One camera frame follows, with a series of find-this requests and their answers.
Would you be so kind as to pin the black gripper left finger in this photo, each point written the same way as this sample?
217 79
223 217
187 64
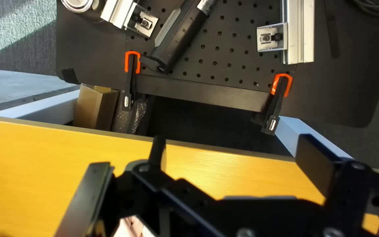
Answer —
83 214

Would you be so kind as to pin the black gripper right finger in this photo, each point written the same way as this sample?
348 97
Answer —
317 162

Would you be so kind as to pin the brown cardboard box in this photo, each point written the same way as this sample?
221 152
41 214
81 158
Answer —
95 106

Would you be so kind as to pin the black perforated mounting board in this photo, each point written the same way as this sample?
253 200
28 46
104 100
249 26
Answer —
340 87

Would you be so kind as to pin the orange black clamp right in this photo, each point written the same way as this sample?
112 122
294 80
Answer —
269 117

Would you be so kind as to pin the orange black clamp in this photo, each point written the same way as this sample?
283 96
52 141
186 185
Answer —
269 117
132 68

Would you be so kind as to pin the black crossbar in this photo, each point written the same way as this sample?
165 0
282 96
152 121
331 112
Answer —
200 92

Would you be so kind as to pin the orange black clamp left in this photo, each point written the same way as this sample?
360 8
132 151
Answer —
132 68

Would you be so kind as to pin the silver aluminium extrusion block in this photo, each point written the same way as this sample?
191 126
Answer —
128 14

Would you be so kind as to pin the silver corner bracket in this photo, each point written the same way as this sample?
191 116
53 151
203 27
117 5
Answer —
271 37

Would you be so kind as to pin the silver aluminium extrusion rail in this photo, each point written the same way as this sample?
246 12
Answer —
299 17

